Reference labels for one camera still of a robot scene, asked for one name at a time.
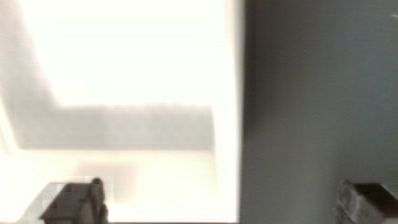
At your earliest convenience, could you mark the white drawer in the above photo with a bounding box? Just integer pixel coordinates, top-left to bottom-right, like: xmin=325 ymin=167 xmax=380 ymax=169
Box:
xmin=0 ymin=0 xmax=244 ymax=223

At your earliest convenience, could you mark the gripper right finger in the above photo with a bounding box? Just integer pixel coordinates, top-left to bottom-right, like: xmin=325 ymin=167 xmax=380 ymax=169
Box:
xmin=334 ymin=181 xmax=398 ymax=224

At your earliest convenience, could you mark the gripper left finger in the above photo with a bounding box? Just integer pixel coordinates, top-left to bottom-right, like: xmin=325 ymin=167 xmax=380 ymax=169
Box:
xmin=39 ymin=178 xmax=108 ymax=224

